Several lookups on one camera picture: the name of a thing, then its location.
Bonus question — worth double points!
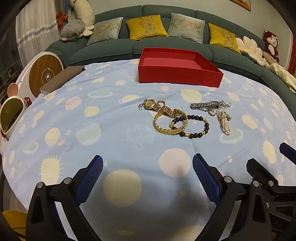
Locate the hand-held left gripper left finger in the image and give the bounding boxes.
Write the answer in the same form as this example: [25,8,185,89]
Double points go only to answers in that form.
[26,155,104,241]

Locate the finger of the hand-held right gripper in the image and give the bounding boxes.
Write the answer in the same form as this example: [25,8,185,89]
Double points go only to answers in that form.
[246,158,282,197]
[279,142,296,164]

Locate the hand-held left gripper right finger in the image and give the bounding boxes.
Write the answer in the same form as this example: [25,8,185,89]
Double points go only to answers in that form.
[192,153,271,241]

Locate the dark bead bracelet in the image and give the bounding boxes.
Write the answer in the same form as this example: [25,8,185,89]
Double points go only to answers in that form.
[170,114,210,139]

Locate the pearl bracelet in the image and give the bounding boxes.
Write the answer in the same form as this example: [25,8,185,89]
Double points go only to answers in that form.
[216,108,233,136]

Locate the gold chain bangle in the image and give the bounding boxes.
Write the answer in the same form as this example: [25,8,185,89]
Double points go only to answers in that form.
[154,109,188,135]

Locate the silver wristwatch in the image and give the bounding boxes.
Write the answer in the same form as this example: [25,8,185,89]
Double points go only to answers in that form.
[190,100,232,112]

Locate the gold wristwatch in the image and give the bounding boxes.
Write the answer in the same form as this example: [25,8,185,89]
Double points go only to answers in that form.
[138,98,184,117]

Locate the red cardboard box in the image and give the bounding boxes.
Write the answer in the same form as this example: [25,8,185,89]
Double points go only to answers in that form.
[138,48,224,88]

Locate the blue planet print tablecloth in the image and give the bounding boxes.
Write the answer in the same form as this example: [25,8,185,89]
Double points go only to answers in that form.
[2,59,296,241]

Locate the cream satin pillows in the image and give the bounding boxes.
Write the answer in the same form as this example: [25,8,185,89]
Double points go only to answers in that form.
[269,62,296,93]

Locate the yellow cloth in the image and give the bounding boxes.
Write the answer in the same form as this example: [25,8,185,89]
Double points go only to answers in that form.
[2,209,28,241]

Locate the small beige pillow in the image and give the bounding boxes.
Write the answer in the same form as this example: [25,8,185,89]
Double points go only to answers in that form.
[262,51,277,68]

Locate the white visor helmet toy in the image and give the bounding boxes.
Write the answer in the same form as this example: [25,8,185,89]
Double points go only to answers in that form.
[0,96,26,140]

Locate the brown cardboard box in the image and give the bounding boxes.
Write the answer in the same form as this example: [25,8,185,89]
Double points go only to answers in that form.
[39,65,86,95]

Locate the white flower plush cushion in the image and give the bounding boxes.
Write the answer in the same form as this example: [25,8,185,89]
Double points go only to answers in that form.
[236,36,266,67]

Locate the red plush monkey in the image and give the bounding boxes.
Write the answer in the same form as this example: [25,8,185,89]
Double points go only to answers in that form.
[262,30,280,63]

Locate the round white wood-faced appliance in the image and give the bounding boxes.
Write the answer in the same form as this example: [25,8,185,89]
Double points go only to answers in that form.
[6,51,64,100]

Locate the green sofa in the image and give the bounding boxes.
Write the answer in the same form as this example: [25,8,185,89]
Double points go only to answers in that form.
[45,5,296,93]

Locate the yellow embroidered cushion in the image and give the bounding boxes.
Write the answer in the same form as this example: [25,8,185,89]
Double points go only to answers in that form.
[208,23,242,54]
[126,15,169,41]

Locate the white sheer curtain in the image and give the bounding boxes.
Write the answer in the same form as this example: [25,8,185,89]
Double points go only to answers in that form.
[15,5,61,68]

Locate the grey embroidered cushion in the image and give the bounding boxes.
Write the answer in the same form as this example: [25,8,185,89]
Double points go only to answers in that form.
[167,13,206,44]
[87,17,124,46]

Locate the grey plush pig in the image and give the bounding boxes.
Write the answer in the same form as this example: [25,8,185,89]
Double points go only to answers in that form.
[58,19,87,43]

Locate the red bow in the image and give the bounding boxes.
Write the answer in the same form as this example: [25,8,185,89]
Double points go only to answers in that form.
[56,11,70,32]

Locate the white plush toy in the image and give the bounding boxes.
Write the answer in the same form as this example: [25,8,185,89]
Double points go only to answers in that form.
[69,0,95,37]

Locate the framed wall picture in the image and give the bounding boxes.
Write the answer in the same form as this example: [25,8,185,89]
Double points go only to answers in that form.
[230,0,251,12]

